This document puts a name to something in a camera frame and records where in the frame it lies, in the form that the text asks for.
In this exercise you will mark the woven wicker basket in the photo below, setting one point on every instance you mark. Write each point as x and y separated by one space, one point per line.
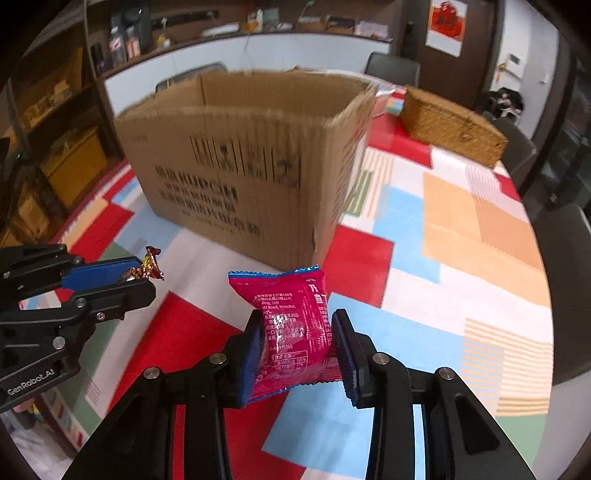
452 124

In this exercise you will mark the white counter cabinet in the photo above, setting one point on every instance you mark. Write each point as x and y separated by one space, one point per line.
286 50

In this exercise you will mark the red white wall poster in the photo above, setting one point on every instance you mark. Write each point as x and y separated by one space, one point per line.
445 27

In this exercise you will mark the white plate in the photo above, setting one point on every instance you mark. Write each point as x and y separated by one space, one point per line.
221 30

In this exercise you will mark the clear plastic bottle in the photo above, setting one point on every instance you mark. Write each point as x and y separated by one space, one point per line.
134 41
117 44

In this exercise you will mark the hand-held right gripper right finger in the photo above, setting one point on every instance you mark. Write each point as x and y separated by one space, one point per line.
344 355

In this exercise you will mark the yellow storage box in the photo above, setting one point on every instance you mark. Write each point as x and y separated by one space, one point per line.
78 161

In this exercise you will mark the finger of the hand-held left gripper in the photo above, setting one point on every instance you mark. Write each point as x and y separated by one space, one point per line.
120 297
97 274

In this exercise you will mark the white intercom panel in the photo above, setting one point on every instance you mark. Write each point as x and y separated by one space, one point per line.
513 64

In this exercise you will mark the brown cardboard box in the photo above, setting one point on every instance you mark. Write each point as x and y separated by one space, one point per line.
231 161

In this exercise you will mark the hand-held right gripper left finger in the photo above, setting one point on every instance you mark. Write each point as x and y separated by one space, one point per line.
251 355

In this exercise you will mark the dark brown door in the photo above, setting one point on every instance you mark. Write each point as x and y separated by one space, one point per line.
413 41

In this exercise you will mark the black bag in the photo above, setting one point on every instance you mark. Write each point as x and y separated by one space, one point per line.
505 104

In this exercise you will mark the pink snack packet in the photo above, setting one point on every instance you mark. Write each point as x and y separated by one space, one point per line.
295 323

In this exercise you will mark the dark grey dining chair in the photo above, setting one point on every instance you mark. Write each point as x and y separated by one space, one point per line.
568 286
392 67
517 143

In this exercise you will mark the red gold candy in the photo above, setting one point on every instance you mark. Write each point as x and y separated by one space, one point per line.
150 263

